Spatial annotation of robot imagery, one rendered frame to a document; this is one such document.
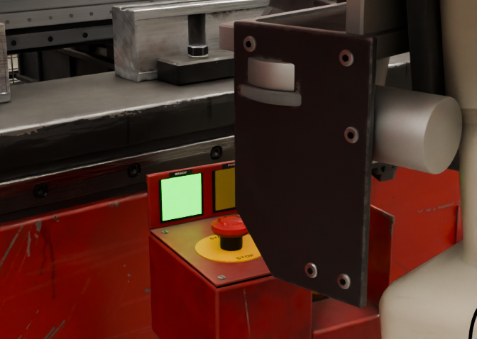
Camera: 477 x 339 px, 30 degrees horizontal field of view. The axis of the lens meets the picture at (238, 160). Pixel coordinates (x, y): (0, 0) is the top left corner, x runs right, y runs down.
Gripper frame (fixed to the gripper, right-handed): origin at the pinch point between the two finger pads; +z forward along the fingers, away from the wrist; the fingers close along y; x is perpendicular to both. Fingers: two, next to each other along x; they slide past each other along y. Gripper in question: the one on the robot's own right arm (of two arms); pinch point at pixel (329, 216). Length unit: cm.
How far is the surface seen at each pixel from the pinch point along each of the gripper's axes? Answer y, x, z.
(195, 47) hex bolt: 37.3, -2.7, -2.7
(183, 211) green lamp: 10.2, 11.4, 3.1
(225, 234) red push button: 1.0, 11.5, 0.0
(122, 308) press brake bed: 19.9, 13.8, 23.0
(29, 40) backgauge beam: 64, 12, 6
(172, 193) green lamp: 10.7, 12.6, 1.0
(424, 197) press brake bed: 28, -41, 23
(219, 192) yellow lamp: 10.4, 7.1, 1.8
